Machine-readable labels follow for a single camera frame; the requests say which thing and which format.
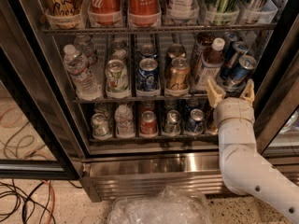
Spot amber juice bottle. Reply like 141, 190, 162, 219
191, 32, 214, 75
193, 37, 225, 91

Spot bottom shelf blue can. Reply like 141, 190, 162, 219
185, 109, 205, 133

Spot front amber juice bottle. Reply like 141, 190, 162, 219
193, 37, 225, 91

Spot gold soda can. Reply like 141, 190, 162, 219
164, 44, 187, 75
166, 57, 190, 91

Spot blue pepsi can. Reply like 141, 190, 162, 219
138, 44, 158, 59
137, 58, 158, 91

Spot black cables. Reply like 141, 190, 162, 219
0, 178, 57, 224

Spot left red coca-cola bottle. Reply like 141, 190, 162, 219
91, 0, 121, 25

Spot bottom shelf small water bottle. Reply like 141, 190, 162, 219
114, 105, 135, 137

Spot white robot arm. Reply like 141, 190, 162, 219
206, 77, 299, 224

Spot stainless steel glass-door fridge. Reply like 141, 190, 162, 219
0, 0, 299, 203

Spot orange cable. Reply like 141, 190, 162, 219
40, 179, 57, 224

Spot rear blue pepsi can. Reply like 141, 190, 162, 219
138, 44, 158, 59

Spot red coca-cola bottle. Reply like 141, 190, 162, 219
91, 0, 121, 25
129, 0, 158, 27

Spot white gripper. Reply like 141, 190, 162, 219
206, 77, 255, 127

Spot bottom shelf gold can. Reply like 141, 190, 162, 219
206, 109, 218, 135

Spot white labelled bottle top shelf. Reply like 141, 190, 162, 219
168, 0, 195, 20

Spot clear plastic bag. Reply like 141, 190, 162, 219
107, 186, 212, 224

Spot front white green can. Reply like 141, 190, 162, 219
105, 60, 129, 92

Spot bottom shelf white green can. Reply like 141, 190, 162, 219
91, 113, 110, 138

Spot rear white green can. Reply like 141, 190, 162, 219
110, 40, 128, 63

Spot tall gold can top shelf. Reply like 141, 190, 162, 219
45, 0, 83, 29

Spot front gold soda can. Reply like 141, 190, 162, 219
166, 57, 190, 91

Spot front clear water bottle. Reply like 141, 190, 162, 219
64, 44, 100, 101

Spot clear water bottle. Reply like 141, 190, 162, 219
64, 44, 100, 101
74, 35, 97, 64

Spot right red coca-cola bottle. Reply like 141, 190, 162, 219
129, 0, 158, 27

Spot bottom shelf green silver can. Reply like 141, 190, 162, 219
164, 110, 180, 133

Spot open glass fridge door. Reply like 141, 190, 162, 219
0, 0, 85, 181

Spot front blue pepsi can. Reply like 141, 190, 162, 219
137, 58, 158, 91

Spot rear amber juice bottle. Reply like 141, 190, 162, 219
191, 32, 214, 75

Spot rear gold soda can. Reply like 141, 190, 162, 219
164, 44, 187, 75

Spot rear clear water bottle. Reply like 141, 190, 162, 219
74, 35, 97, 64

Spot bottom shelf red coke can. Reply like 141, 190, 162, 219
140, 111, 157, 134

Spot green striped tall can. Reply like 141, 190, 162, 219
204, 0, 237, 25

